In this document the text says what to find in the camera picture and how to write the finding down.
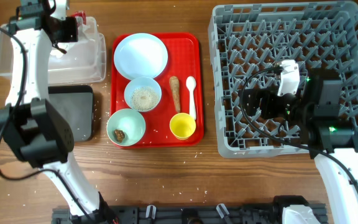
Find yellow plastic cup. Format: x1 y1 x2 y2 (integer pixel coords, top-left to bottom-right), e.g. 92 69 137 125
169 113 196 140

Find white rice pile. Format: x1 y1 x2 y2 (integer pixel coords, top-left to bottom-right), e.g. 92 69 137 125
131 86 160 111

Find light blue bowl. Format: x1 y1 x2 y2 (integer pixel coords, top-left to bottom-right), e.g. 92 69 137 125
124 77 162 112

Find mint green bowl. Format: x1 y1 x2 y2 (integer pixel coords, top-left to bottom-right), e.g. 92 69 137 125
106 108 146 147

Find brown food scrap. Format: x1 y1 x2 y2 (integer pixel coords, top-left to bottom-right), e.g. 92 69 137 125
114 129 126 143

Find red snack wrapper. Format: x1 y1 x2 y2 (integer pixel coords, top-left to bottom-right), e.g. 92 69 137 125
70 11 86 26

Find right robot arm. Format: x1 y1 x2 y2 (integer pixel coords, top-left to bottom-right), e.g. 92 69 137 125
239 67 358 223

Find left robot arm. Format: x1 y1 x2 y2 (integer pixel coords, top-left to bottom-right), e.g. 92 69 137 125
0 0 119 223

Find grey dishwasher rack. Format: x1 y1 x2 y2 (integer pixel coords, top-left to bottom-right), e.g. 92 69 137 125
208 1 358 159

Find clear plastic bin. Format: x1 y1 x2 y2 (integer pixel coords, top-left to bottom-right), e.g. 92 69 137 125
0 17 106 86

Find white plastic spoon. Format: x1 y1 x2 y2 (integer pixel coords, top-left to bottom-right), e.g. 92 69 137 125
186 76 196 120

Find red serving tray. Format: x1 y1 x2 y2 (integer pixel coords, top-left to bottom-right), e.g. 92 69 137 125
110 32 205 149

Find black plastic tray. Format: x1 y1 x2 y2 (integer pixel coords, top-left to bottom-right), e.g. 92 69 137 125
48 85 94 142

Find brown carrot-shaped food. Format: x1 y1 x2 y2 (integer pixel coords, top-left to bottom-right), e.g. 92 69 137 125
169 76 181 113

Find light blue plate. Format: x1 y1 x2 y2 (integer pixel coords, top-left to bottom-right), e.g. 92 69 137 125
113 33 168 80

